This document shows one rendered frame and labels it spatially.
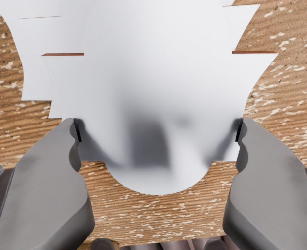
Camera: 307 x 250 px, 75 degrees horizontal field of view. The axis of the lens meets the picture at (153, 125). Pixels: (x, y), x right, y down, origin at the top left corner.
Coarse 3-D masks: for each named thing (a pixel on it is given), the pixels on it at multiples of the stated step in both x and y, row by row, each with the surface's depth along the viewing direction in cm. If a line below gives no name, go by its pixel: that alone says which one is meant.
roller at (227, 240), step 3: (225, 237) 30; (228, 237) 29; (225, 240) 31; (228, 240) 30; (231, 240) 29; (228, 243) 31; (231, 243) 30; (228, 246) 31; (231, 246) 30; (234, 246) 30; (228, 249) 32; (231, 249) 31; (234, 249) 30; (237, 249) 30
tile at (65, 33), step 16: (64, 0) 10; (80, 0) 10; (96, 0) 10; (64, 16) 10; (80, 16) 10; (240, 16) 10; (32, 32) 11; (48, 32) 11; (64, 32) 11; (80, 32) 11; (240, 32) 11; (48, 48) 11; (64, 48) 11; (80, 48) 11; (64, 96) 13; (64, 112) 13
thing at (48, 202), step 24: (72, 120) 11; (48, 144) 9; (72, 144) 9; (24, 168) 8; (48, 168) 8; (72, 168) 8; (24, 192) 7; (48, 192) 7; (72, 192) 7; (24, 216) 6; (48, 216) 6; (72, 216) 6; (0, 240) 6; (24, 240) 6; (48, 240) 6; (72, 240) 7
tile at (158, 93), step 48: (144, 0) 9; (192, 0) 9; (96, 48) 10; (144, 48) 10; (192, 48) 10; (96, 96) 12; (144, 96) 12; (192, 96) 12; (240, 96) 12; (96, 144) 14; (144, 144) 14; (192, 144) 14; (144, 192) 16
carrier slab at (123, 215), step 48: (240, 0) 12; (288, 0) 12; (0, 48) 14; (240, 48) 14; (288, 48) 13; (0, 96) 16; (288, 96) 15; (0, 144) 18; (288, 144) 18; (96, 192) 21; (192, 192) 21; (144, 240) 26
